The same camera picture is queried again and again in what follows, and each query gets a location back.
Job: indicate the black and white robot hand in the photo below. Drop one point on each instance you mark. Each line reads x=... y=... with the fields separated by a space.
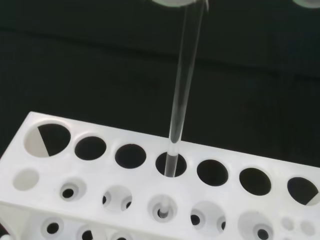
x=172 y=3

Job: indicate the white test tube rack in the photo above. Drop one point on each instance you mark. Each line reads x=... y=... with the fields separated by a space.
x=225 y=197

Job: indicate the black bench cloth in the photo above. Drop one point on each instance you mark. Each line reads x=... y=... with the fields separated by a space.
x=75 y=62

